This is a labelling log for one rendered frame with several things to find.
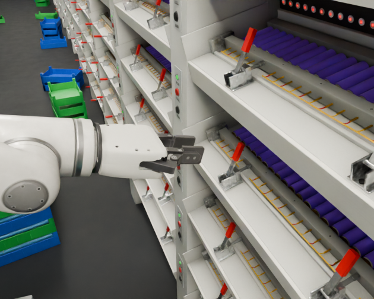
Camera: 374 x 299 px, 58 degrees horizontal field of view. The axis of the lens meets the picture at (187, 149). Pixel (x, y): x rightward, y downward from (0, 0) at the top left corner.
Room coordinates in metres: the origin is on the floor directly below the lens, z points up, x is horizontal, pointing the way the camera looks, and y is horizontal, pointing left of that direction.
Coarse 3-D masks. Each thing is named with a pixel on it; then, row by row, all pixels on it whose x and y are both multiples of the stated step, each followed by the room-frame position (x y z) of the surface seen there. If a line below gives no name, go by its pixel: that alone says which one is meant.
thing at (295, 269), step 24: (216, 120) 0.67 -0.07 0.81; (216, 144) 0.64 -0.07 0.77; (216, 168) 0.56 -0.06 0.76; (216, 192) 0.52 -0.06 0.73; (240, 192) 0.48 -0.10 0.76; (264, 192) 0.47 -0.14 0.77; (240, 216) 0.43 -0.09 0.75; (264, 216) 0.42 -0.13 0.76; (264, 240) 0.37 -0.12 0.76; (288, 240) 0.36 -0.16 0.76; (312, 240) 0.36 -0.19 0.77; (288, 264) 0.32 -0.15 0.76; (312, 264) 0.32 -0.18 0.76; (336, 264) 0.31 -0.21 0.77; (288, 288) 0.30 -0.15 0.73; (312, 288) 0.28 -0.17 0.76; (360, 288) 0.27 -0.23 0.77
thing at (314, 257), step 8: (248, 184) 0.49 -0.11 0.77; (256, 192) 0.47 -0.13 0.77; (264, 200) 0.45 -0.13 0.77; (272, 208) 0.42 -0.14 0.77; (280, 216) 0.41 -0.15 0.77; (288, 224) 0.39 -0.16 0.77; (304, 248) 0.34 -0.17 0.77; (312, 256) 0.33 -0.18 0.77; (320, 264) 0.31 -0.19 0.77; (328, 272) 0.30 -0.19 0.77; (352, 296) 0.26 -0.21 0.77
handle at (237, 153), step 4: (240, 144) 0.51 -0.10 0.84; (236, 148) 0.52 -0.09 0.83; (240, 148) 0.51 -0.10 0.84; (236, 152) 0.51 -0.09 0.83; (240, 152) 0.51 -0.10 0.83; (236, 156) 0.51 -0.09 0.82; (232, 160) 0.52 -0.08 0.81; (236, 160) 0.51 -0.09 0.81; (232, 164) 0.51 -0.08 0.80; (232, 168) 0.51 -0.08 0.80; (228, 172) 0.51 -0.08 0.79; (228, 176) 0.50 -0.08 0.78
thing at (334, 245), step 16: (224, 128) 0.66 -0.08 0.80; (240, 160) 0.55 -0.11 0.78; (256, 160) 0.53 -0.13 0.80; (272, 176) 0.48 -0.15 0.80; (272, 192) 0.46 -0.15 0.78; (288, 192) 0.44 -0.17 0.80; (288, 208) 0.42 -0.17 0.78; (304, 208) 0.40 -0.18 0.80; (304, 224) 0.38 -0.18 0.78; (320, 224) 0.36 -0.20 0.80; (320, 240) 0.35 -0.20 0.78; (336, 240) 0.33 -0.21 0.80; (336, 256) 0.32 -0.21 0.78; (352, 272) 0.29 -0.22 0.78; (368, 272) 0.28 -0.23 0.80; (368, 288) 0.27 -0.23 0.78
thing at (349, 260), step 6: (348, 252) 0.27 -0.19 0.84; (354, 252) 0.27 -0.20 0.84; (348, 258) 0.27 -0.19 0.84; (354, 258) 0.26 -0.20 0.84; (342, 264) 0.27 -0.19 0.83; (348, 264) 0.26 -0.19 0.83; (336, 270) 0.27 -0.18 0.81; (342, 270) 0.26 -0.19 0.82; (348, 270) 0.26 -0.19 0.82; (336, 276) 0.27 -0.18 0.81; (342, 276) 0.26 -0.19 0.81; (330, 282) 0.27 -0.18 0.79; (336, 282) 0.26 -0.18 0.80; (324, 288) 0.27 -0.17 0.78; (330, 288) 0.26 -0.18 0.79; (330, 294) 0.26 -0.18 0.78
